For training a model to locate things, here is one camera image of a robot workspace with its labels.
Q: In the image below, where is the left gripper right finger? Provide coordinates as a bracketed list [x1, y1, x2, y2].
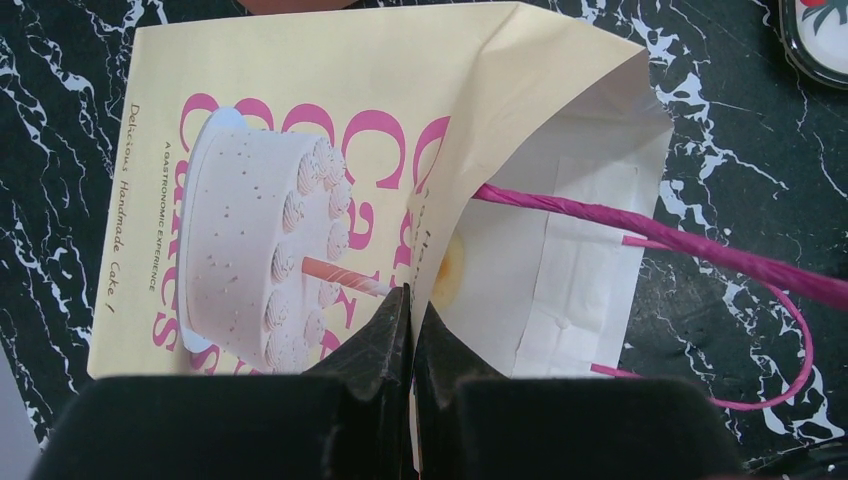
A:
[414, 309, 744, 479]

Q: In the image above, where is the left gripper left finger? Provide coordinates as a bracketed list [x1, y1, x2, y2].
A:
[32, 286, 412, 479]

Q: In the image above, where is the paper cake bag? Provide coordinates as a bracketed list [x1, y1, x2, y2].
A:
[86, 1, 848, 413]

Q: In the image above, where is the strawberry print tray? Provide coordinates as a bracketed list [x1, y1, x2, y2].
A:
[778, 0, 847, 91]

